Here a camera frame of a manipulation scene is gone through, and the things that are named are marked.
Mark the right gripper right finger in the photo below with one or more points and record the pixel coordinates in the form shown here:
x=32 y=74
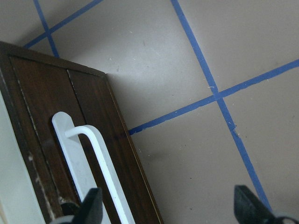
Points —
x=248 y=209

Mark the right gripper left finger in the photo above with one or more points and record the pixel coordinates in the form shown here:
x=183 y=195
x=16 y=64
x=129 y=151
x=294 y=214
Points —
x=91 y=210

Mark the white drawer handle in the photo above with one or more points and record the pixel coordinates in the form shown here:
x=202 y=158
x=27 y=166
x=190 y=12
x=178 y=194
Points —
x=68 y=137

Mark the dark wooden drawer cabinet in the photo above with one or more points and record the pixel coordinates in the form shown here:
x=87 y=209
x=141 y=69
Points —
x=35 y=87

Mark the cream plastic tray lid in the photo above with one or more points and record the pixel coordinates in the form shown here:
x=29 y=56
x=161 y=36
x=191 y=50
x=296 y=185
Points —
x=18 y=202

